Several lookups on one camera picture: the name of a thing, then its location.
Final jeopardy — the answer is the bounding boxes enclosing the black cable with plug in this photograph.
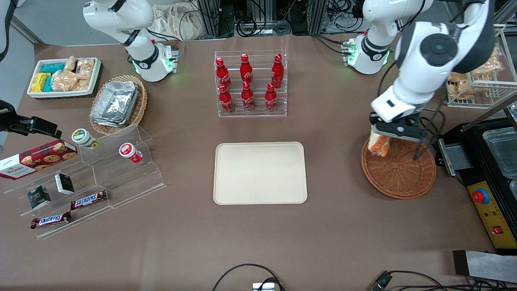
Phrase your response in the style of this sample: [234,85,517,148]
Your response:
[371,270,517,291]

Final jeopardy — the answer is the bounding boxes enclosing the red cola bottle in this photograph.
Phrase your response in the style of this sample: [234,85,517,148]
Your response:
[240,53,254,84]
[271,53,284,89]
[241,81,255,112]
[265,83,278,112]
[215,57,232,90]
[218,84,234,113]

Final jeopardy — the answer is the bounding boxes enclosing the beige cloth bag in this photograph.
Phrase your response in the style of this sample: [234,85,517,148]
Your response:
[153,3,203,41]

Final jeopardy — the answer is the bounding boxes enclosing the small dark green box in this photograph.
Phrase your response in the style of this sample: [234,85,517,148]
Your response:
[27,185,52,210]

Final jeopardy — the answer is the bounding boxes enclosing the yellow snack pack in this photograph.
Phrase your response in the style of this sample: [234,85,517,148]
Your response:
[31,73,51,93]

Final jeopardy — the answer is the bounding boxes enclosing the beige plastic tray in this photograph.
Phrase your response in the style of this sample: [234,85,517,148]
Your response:
[213,142,308,205]

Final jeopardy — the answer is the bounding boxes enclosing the brown snickers bar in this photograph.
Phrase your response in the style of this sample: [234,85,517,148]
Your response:
[30,211,72,230]
[70,190,108,211]

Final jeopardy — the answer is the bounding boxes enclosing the red lid yogurt cup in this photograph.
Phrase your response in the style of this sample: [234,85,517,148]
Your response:
[119,143,143,164]

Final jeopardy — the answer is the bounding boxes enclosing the aluminium frame post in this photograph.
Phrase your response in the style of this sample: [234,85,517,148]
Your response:
[196,0,221,38]
[308,0,327,35]

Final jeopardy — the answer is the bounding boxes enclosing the black sealing machine yellow panel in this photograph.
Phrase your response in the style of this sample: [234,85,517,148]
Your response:
[435,94,517,255]

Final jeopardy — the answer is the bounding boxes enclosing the stacked aluminium foil trays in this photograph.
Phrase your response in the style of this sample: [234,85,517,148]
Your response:
[90,81,140,128]

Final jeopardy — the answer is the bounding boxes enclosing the triangle sandwich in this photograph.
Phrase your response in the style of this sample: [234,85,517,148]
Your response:
[368,124,392,158]

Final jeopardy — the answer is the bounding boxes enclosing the green lid yogurt cup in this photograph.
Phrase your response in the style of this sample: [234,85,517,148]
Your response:
[71,128,100,150]

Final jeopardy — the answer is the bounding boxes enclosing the round brown wicker basket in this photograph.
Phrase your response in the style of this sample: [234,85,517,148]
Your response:
[361,135,437,200]

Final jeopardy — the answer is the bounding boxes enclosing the clear plastic container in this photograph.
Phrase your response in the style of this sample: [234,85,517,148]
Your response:
[483,127,517,179]

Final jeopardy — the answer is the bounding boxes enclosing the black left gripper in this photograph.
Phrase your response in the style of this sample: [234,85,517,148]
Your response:
[369,114,421,143]

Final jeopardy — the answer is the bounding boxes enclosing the clear acrylic step shelf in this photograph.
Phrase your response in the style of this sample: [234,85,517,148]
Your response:
[2,123,166,240]

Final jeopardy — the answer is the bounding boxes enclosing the white power strip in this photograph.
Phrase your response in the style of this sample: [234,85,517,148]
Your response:
[326,11,365,34]

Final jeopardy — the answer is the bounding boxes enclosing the grey flat panel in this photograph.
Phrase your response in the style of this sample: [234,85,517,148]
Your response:
[452,250,517,283]

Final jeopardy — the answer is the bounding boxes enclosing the small dark box white side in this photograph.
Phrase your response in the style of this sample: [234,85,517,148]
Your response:
[55,173,76,196]

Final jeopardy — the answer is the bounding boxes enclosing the black machine power cable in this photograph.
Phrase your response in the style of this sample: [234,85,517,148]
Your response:
[420,116,446,151]

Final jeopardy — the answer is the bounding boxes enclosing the oval tan wicker basket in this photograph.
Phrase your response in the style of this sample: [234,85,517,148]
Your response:
[89,75,148,136]

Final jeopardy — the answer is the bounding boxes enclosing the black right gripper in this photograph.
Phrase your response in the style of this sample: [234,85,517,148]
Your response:
[0,100,62,139]

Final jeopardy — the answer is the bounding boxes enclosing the red tartan cookie box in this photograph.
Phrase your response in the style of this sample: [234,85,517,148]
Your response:
[0,139,78,181]

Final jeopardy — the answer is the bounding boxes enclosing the clear acrylic bottle rack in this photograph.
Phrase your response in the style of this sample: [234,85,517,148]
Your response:
[214,50,288,118]

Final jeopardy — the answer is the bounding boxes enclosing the white rectangular snack tray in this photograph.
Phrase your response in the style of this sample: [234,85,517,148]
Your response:
[27,58,102,99]

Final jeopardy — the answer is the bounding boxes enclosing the black looped cable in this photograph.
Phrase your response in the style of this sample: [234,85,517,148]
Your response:
[212,264,286,291]

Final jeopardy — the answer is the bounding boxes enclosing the white wire rack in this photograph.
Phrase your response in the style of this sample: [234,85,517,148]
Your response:
[446,24,517,109]

